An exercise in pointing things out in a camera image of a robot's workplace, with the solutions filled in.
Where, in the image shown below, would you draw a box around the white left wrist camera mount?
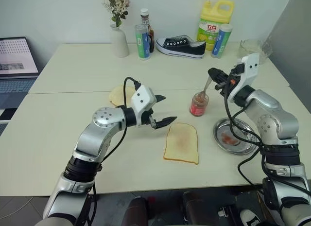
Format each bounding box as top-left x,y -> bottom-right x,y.
131,85 -> 156,126

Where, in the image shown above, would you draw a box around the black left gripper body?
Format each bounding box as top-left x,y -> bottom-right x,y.
140,108 -> 157,129

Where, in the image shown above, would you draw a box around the silver metal spoon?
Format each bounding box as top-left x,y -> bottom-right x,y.
200,76 -> 212,97

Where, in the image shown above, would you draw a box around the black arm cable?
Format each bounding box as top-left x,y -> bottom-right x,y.
224,74 -> 268,188
81,76 -> 142,226

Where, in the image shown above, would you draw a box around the clear canister green blue label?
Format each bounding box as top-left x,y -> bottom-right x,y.
135,24 -> 152,60
210,23 -> 233,59

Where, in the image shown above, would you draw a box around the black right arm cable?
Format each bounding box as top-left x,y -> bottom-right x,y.
224,74 -> 268,188

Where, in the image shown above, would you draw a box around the dark brown rounded shape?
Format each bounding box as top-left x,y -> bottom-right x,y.
125,196 -> 149,226
181,191 -> 216,226

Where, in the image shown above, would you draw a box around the black white canvas sneaker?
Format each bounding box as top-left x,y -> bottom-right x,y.
155,36 -> 207,60

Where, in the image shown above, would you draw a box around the clear glass bowl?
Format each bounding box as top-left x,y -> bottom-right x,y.
239,38 -> 271,64

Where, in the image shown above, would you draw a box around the round stainless steel plate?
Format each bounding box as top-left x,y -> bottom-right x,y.
213,118 -> 261,156

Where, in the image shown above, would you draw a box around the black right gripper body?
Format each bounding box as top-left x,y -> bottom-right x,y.
215,67 -> 242,96

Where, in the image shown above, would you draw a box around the glass jar of red jam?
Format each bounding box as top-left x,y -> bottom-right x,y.
189,90 -> 210,118

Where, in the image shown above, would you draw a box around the yellow detergent jug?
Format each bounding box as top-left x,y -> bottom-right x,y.
196,0 -> 235,52

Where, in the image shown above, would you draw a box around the white rounded shape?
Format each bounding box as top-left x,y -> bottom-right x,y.
240,208 -> 261,226

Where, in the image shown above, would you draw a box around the white ceramic vase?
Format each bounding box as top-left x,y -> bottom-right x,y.
110,24 -> 130,58

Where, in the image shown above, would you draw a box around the dark sauce bottle white cap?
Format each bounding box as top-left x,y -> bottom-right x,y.
140,8 -> 156,53

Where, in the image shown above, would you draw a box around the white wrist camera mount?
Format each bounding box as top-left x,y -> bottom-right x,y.
131,85 -> 156,126
237,53 -> 261,91

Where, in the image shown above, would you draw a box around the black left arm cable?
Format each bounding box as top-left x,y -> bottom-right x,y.
81,76 -> 142,226

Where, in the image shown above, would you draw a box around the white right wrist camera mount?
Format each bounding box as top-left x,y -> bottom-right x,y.
237,53 -> 261,91

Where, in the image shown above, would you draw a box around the dried flower bouquet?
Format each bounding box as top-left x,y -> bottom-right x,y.
99,0 -> 131,28

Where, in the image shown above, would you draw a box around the grey laptop computer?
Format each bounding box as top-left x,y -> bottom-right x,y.
0,36 -> 40,110

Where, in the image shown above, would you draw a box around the square toast bread slice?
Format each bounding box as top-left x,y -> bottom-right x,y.
163,122 -> 200,166

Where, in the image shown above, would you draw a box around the red jam smear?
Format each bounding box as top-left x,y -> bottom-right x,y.
221,133 -> 241,146

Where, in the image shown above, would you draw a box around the pale round bread slice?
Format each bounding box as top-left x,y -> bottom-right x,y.
108,85 -> 136,107

